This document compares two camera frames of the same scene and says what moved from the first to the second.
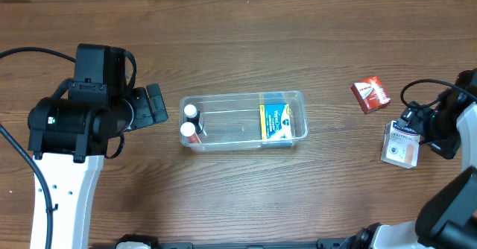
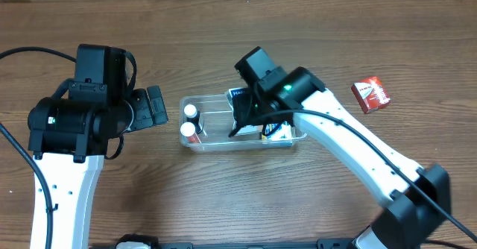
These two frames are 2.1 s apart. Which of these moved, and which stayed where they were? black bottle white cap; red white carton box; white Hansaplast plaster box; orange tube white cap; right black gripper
Moved: right black gripper; white Hansaplast plaster box
Stayed: red white carton box; black bottle white cap; orange tube white cap
